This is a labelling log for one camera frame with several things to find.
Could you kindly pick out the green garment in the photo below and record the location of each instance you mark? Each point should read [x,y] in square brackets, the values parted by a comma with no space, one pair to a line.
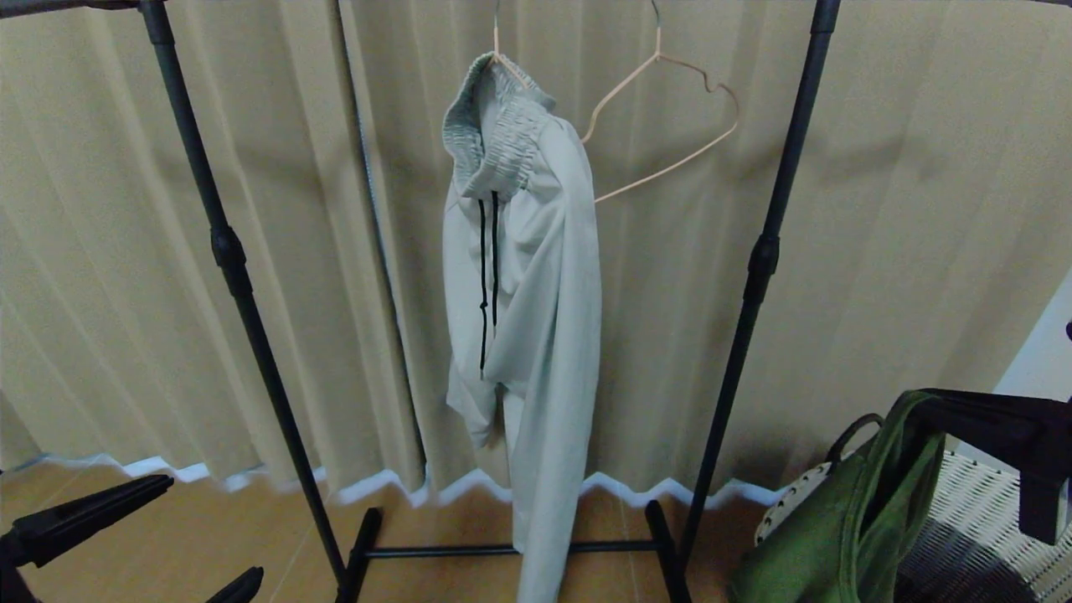
[821,544]

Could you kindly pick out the white laundry basket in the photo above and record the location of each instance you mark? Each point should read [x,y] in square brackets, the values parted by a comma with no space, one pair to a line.
[963,494]

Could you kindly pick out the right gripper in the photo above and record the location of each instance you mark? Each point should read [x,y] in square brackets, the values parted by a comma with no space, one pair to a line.
[1047,486]

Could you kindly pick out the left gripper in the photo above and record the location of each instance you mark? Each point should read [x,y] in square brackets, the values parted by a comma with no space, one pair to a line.
[12,578]

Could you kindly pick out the pink clothes hanger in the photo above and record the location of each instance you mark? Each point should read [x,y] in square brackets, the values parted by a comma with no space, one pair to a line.
[496,38]
[658,42]

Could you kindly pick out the pale grey shorts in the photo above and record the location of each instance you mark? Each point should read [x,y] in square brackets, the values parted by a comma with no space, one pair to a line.
[544,335]

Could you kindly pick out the beige curtain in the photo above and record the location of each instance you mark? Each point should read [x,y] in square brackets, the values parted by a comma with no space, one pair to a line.
[879,209]

